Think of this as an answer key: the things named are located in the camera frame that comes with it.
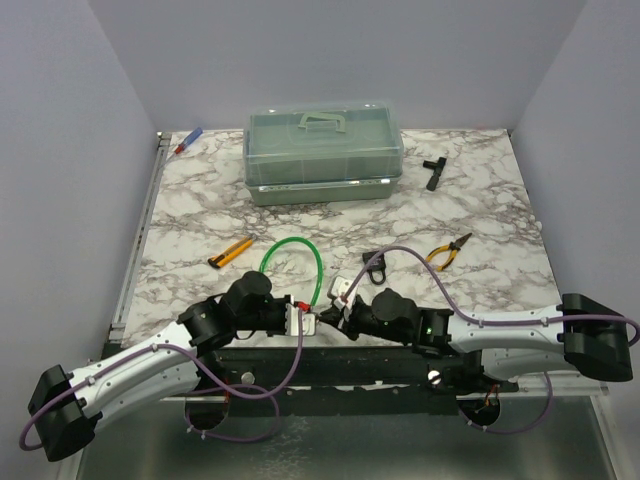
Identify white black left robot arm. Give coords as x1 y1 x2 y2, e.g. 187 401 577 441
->
19 271 305 462

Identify aluminium extrusion rail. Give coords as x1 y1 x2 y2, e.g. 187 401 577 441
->
515 372 609 397

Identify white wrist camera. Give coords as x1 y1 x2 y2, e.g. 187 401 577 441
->
327 275 356 310
285 301 317 337

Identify translucent green plastic toolbox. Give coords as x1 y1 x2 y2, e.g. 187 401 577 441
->
243 100 404 206

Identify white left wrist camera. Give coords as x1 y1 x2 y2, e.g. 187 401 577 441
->
285 301 317 337

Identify blue red screwdriver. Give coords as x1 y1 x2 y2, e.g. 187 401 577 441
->
173 127 203 155

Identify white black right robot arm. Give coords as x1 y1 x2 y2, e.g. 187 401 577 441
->
319 288 633 392

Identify left side aluminium rail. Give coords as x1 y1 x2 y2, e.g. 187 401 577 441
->
109 132 172 339

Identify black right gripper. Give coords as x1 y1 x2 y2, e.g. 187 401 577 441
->
320 298 411 344

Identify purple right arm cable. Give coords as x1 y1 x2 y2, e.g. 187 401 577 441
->
339 247 640 434

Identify black T-handle tool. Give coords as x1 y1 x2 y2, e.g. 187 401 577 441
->
422 157 447 192

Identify yellow black utility knife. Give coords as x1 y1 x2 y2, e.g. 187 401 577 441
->
207 236 254 269

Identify black padlock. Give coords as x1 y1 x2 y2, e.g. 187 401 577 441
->
362 251 387 286

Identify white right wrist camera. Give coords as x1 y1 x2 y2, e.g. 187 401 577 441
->
327 275 356 310

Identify yellow handled needle-nose pliers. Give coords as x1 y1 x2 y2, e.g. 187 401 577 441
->
425 233 472 272

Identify green cable lock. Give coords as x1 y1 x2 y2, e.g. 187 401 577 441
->
258 236 324 307

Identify black metal base rail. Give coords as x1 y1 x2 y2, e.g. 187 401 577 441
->
149 342 581 419

